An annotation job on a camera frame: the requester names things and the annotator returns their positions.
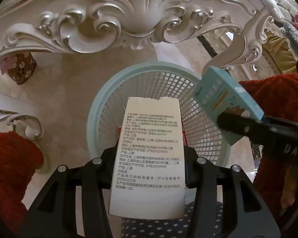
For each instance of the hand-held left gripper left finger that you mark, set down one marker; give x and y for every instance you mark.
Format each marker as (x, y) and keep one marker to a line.
(106, 158)

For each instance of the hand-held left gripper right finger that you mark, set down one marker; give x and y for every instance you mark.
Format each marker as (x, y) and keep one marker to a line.
(191, 158)

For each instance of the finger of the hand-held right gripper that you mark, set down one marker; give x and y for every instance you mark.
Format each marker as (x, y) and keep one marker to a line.
(241, 125)

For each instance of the teal printed carton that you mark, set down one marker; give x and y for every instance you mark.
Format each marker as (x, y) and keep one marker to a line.
(221, 94)

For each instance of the white printed carton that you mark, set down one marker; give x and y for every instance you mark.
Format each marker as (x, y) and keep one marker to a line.
(146, 153)

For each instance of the light green mesh waste basket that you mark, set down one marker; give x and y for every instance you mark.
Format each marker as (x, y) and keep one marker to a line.
(151, 84)

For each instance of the person's right hand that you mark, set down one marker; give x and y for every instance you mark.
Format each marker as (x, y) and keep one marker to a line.
(289, 193)

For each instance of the red wrapper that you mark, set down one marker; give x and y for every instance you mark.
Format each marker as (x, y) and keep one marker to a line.
(185, 138)

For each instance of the dark star-print cloth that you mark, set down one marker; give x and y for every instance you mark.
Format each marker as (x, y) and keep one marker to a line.
(164, 228)

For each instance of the yellow sofa cover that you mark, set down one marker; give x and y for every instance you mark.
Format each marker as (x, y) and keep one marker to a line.
(280, 49)

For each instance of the grey white knit cloth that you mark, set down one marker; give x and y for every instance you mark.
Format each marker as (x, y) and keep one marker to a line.
(294, 36)

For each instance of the floral fabric pouch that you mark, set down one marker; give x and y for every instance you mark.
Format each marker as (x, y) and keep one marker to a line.
(19, 68)

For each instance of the ornate white coffee table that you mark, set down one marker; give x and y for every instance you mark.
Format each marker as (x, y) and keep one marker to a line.
(129, 5)

